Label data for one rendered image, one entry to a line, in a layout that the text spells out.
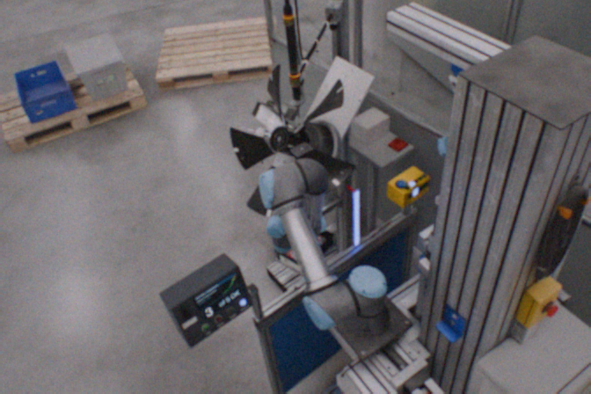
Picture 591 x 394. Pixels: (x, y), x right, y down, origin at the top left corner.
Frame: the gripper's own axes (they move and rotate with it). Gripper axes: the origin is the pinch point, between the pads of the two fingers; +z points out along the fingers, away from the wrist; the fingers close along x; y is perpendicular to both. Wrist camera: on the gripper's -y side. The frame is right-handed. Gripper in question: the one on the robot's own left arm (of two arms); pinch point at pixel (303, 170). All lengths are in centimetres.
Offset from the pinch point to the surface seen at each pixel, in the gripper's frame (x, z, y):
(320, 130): 0.6, 28.1, -0.2
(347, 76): -13, 52, -10
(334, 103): -21.4, 18.0, -12.2
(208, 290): -7, -68, 13
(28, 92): 66, 165, 327
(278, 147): -3.1, 10.8, 14.3
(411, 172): 15.2, 17.8, -41.6
